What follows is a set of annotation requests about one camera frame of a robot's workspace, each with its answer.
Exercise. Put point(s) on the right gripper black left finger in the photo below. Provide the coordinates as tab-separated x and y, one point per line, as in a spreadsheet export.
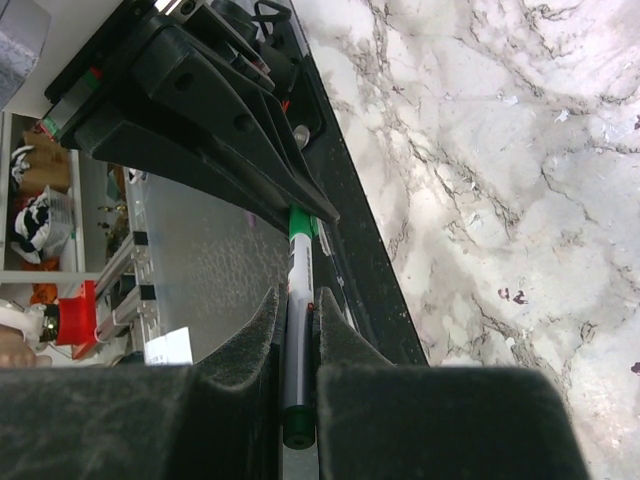
217	419

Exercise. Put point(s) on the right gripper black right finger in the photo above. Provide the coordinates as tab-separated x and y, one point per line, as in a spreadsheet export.
378	420

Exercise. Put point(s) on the white marker pen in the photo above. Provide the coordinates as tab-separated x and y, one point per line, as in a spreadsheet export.
298	415

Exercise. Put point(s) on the green marker cap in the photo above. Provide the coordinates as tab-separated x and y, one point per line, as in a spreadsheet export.
301	222

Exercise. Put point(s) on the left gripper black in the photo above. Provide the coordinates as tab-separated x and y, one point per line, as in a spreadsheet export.
142	94

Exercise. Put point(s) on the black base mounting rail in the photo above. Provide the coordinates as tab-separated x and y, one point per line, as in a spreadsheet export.
354	263

